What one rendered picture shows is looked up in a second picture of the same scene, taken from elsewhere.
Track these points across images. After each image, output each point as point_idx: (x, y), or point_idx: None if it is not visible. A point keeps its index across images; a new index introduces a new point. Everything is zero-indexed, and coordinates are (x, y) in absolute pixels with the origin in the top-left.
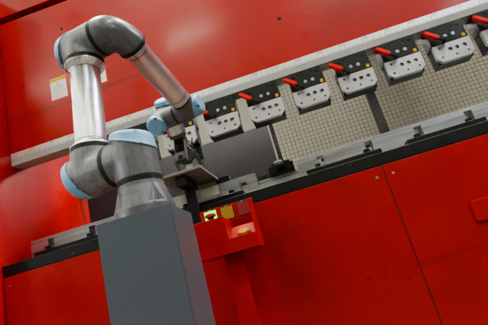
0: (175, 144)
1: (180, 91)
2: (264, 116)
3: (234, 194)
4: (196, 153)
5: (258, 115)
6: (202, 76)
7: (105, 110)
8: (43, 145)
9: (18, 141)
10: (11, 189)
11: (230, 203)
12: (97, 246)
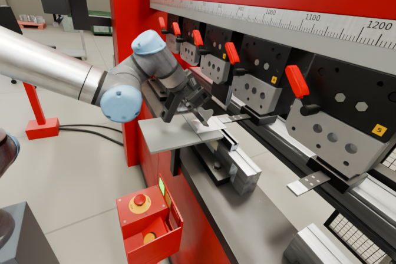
0: (170, 93)
1: (63, 92)
2: (307, 141)
3: (211, 174)
4: (194, 111)
5: (298, 128)
6: None
7: None
8: None
9: None
10: (148, 27)
11: (171, 199)
12: (149, 110)
